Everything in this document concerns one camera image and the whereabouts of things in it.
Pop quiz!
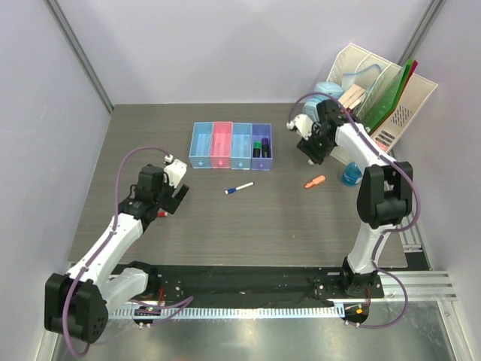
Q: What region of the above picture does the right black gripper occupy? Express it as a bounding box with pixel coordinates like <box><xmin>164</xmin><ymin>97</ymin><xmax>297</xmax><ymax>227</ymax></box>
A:
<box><xmin>296</xmin><ymin>123</ymin><xmax>334</xmax><ymax>165</ymax></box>

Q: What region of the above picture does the purple cap black marker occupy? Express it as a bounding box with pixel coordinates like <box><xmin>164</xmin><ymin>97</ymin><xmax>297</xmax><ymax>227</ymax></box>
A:
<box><xmin>261</xmin><ymin>138</ymin><xmax>271</xmax><ymax>158</ymax></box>

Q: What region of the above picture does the green cap black marker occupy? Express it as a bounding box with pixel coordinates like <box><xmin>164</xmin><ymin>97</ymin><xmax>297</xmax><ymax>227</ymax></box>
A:
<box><xmin>253</xmin><ymin>141</ymin><xmax>263</xmax><ymax>158</ymax></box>

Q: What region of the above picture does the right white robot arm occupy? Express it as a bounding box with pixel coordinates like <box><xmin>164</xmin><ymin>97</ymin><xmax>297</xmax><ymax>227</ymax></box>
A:
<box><xmin>286</xmin><ymin>99</ymin><xmax>413</xmax><ymax>298</ymax></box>

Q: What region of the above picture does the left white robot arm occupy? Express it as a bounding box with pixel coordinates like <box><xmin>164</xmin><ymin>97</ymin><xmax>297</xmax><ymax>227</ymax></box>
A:
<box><xmin>44</xmin><ymin>159</ymin><xmax>189</xmax><ymax>344</ymax></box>

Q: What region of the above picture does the orange highlighter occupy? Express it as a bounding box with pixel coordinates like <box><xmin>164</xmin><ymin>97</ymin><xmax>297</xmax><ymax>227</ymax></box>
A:
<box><xmin>304</xmin><ymin>175</ymin><xmax>325</xmax><ymax>189</ymax></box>

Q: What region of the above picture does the lower blue tape dispenser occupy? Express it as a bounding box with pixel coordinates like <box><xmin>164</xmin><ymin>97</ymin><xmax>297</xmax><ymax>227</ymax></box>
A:
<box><xmin>302</xmin><ymin>98</ymin><xmax>320</xmax><ymax>122</ymax></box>

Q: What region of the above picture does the blue tape dispenser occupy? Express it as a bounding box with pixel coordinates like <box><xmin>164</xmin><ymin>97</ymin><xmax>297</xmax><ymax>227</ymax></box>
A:
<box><xmin>314</xmin><ymin>81</ymin><xmax>344</xmax><ymax>99</ymax></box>
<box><xmin>302</xmin><ymin>98</ymin><xmax>320</xmax><ymax>122</ymax></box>

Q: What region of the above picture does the blue glue bottle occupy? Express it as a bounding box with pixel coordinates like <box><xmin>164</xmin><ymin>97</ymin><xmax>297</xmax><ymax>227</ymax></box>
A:
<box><xmin>342</xmin><ymin>162</ymin><xmax>362</xmax><ymax>187</ymax></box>

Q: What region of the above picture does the purple bin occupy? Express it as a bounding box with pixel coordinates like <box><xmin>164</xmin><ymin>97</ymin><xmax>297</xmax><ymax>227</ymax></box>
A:
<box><xmin>251</xmin><ymin>123</ymin><xmax>273</xmax><ymax>171</ymax></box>

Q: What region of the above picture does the leftmost light blue bin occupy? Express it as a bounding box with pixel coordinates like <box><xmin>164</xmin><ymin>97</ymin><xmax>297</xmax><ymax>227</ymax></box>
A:
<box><xmin>189</xmin><ymin>122</ymin><xmax>213</xmax><ymax>169</ymax></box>

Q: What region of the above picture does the light blue bin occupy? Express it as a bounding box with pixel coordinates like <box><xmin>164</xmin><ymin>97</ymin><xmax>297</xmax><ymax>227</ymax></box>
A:
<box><xmin>189</xmin><ymin>122</ymin><xmax>213</xmax><ymax>169</ymax></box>
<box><xmin>231</xmin><ymin>123</ymin><xmax>252</xmax><ymax>170</ymax></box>

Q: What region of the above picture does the blue cap white marker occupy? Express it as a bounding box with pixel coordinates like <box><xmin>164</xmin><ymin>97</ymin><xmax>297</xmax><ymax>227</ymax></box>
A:
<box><xmin>225</xmin><ymin>181</ymin><xmax>255</xmax><ymax>195</ymax></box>

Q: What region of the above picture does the tan topped book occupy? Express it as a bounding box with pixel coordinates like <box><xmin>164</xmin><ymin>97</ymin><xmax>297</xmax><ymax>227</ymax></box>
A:
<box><xmin>338</xmin><ymin>84</ymin><xmax>367</xmax><ymax>111</ymax></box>

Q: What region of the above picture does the upper blue tape dispenser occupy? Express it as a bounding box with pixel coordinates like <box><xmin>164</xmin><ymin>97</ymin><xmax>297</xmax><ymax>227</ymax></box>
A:
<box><xmin>314</xmin><ymin>81</ymin><xmax>344</xmax><ymax>99</ymax></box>

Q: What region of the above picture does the pink sticky note pad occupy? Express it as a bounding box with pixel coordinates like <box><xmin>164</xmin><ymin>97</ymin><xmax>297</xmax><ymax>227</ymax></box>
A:
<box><xmin>374</xmin><ymin>134</ymin><xmax>392</xmax><ymax>153</ymax></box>

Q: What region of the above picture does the pink bin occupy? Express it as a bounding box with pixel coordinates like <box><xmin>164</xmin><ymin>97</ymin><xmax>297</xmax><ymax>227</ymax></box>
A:
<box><xmin>210</xmin><ymin>122</ymin><xmax>233</xmax><ymax>168</ymax></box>

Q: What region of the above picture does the green plastic folder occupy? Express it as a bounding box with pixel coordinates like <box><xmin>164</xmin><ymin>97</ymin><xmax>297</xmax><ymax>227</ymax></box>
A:
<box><xmin>358</xmin><ymin>58</ymin><xmax>418</xmax><ymax>135</ymax></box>

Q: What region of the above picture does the clear zip bag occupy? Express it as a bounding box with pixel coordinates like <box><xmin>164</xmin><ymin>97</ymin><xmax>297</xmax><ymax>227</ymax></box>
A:
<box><xmin>340</xmin><ymin>64</ymin><xmax>382</xmax><ymax>93</ymax></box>

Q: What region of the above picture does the white desk file organizer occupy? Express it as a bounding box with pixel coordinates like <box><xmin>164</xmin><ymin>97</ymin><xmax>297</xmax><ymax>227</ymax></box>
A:
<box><xmin>327</xmin><ymin>43</ymin><xmax>437</xmax><ymax>151</ymax></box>

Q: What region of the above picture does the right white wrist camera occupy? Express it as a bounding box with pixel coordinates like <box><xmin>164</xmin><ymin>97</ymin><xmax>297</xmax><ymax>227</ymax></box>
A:
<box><xmin>286</xmin><ymin>114</ymin><xmax>313</xmax><ymax>140</ymax></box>

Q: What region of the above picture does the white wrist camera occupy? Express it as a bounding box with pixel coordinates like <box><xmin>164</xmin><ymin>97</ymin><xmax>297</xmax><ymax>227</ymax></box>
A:
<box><xmin>164</xmin><ymin>154</ymin><xmax>187</xmax><ymax>189</ymax></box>
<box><xmin>286</xmin><ymin>114</ymin><xmax>313</xmax><ymax>140</ymax></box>

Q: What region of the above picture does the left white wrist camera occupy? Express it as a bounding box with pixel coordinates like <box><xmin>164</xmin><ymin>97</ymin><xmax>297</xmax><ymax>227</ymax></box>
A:
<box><xmin>164</xmin><ymin>154</ymin><xmax>187</xmax><ymax>189</ymax></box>

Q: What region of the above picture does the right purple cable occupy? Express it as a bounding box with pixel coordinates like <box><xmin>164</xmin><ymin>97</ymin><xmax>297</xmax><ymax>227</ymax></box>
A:
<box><xmin>287</xmin><ymin>92</ymin><xmax>422</xmax><ymax>330</ymax></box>

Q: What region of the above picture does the purple cable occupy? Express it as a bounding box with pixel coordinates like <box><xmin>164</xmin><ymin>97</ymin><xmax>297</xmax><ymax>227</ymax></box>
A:
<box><xmin>62</xmin><ymin>146</ymin><xmax>195</xmax><ymax>357</ymax></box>
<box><xmin>287</xmin><ymin>92</ymin><xmax>422</xmax><ymax>330</ymax></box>

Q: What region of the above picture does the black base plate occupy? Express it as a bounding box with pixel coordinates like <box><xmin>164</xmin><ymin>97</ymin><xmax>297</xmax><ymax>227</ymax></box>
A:
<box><xmin>116</xmin><ymin>264</ymin><xmax>385</xmax><ymax>302</ymax></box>

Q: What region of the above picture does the aluminium rail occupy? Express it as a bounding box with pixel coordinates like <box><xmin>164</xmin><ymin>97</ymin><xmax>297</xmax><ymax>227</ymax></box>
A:
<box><xmin>47</xmin><ymin>270</ymin><xmax>458</xmax><ymax>320</ymax></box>

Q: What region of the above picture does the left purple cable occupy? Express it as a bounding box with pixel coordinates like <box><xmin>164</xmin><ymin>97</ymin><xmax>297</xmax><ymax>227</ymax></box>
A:
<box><xmin>62</xmin><ymin>146</ymin><xmax>195</xmax><ymax>357</ymax></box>

